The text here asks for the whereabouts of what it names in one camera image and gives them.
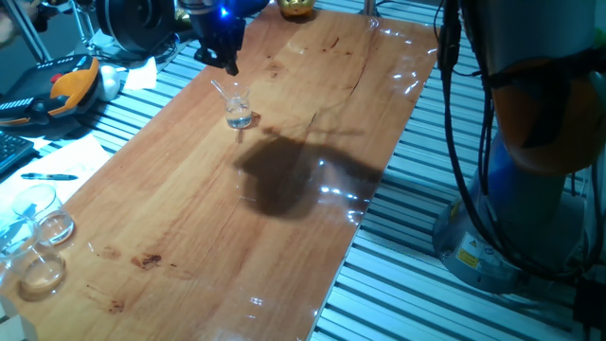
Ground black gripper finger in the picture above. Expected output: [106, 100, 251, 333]
[222, 45, 241, 77]
[194, 45, 224, 67]

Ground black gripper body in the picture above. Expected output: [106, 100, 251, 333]
[188, 3, 248, 48]

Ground clear glass stirring rod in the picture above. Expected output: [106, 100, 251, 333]
[210, 79, 239, 114]

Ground glass beaker with water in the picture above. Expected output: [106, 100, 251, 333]
[222, 82, 253, 130]

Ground empty glass beaker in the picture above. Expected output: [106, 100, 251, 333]
[11, 183, 76, 246]
[0, 217, 67, 297]

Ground person hand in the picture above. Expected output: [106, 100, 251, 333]
[0, 0, 42, 48]

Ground white tissue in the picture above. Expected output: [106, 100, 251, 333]
[123, 56, 158, 91]

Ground black filament spool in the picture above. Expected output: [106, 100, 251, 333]
[96, 0, 177, 54]

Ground gold piggy bank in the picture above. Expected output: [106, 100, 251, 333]
[276, 0, 317, 19]

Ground white rounded plastic object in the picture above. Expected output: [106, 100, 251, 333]
[98, 64, 122, 102]

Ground orange and black teach pendant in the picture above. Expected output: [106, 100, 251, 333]
[0, 53, 102, 128]

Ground white paper sheets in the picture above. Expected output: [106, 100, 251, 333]
[0, 135, 113, 228]

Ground glossy wooden board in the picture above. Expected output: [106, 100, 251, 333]
[0, 3, 440, 341]

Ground grey metal tripod leg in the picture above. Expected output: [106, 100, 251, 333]
[3, 0, 52, 63]

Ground black pen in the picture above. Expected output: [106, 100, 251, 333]
[20, 172, 80, 182]

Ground black computer keyboard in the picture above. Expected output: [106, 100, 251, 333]
[0, 131, 35, 175]

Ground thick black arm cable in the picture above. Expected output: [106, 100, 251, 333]
[437, 0, 583, 285]

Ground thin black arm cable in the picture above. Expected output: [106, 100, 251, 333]
[475, 70, 602, 285]

